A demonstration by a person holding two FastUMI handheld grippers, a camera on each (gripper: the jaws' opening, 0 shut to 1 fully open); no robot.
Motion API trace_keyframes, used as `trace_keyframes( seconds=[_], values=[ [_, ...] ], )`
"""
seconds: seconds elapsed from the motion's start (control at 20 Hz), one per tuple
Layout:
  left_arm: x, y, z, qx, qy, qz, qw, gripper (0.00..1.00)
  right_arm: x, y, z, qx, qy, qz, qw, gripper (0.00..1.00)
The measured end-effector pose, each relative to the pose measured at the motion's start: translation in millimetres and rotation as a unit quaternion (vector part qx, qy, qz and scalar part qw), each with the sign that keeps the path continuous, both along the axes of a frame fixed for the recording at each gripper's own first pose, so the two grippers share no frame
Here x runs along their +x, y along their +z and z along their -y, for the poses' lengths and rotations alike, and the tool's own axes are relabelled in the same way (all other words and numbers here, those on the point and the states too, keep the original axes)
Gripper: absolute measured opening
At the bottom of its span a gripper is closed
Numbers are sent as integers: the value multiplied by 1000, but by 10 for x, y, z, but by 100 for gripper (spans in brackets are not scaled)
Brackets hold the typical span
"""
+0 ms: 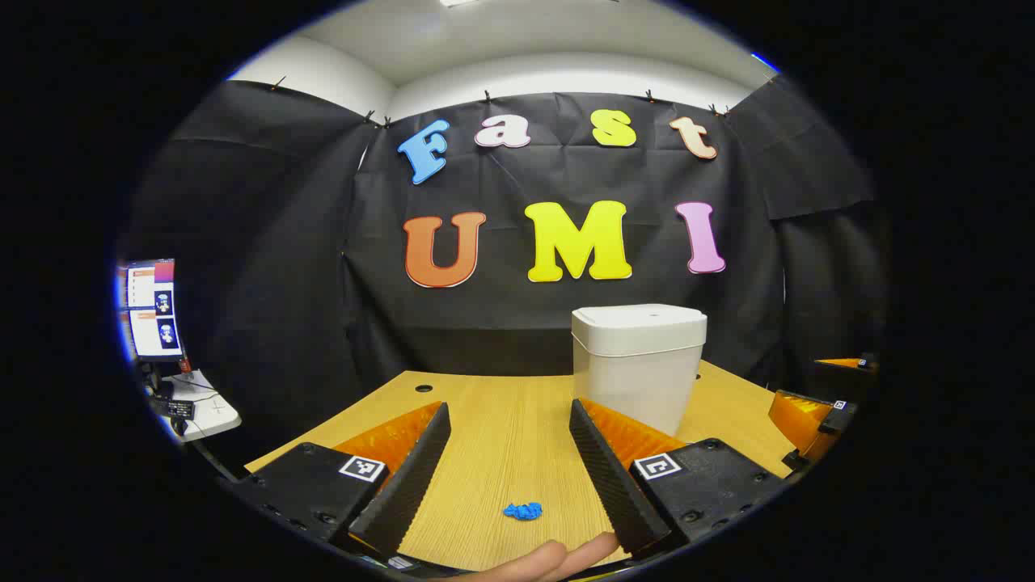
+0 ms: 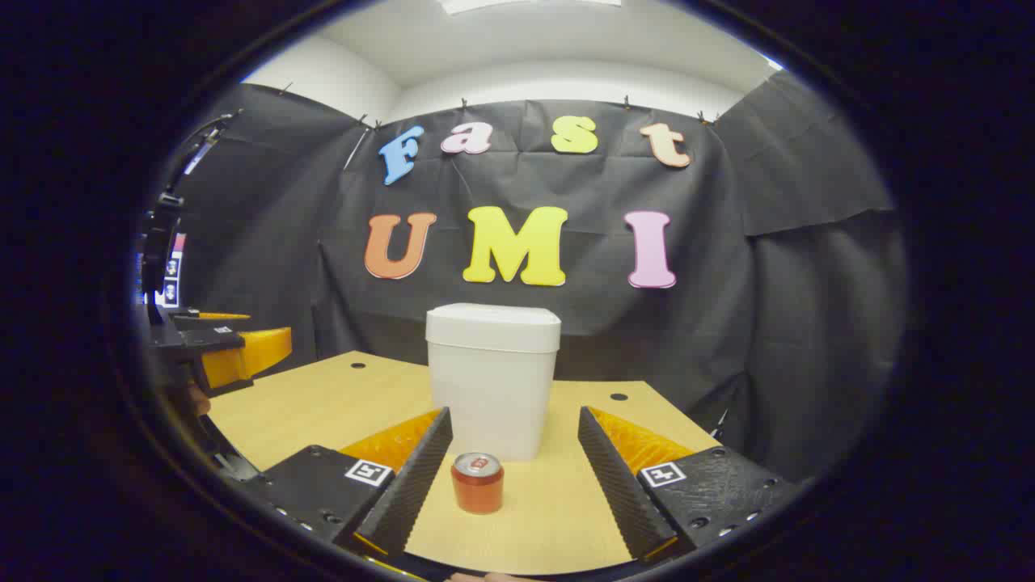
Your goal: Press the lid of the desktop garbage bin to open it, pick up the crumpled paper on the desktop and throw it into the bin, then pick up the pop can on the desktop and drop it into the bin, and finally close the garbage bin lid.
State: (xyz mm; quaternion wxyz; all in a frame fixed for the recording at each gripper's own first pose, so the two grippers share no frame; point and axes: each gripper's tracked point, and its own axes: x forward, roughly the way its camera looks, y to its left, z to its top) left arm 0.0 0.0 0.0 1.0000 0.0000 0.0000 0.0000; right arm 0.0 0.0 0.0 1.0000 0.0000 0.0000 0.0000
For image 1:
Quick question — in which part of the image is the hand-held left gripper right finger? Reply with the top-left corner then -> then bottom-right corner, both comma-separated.
568,398 -> 789,563

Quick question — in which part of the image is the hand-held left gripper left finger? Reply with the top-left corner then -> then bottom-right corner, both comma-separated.
222,400 -> 452,567

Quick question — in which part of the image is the white desktop garbage bin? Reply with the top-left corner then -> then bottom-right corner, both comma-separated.
571,304 -> 708,437

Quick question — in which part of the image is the wooden desktop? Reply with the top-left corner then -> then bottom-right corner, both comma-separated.
244,360 -> 797,573

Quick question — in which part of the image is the black backdrop cloth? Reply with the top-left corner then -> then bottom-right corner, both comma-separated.
121,77 -> 890,470

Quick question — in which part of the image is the white side table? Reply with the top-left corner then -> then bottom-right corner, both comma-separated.
154,370 -> 243,444

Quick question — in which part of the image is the computer monitor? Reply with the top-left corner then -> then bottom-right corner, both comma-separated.
121,259 -> 187,362

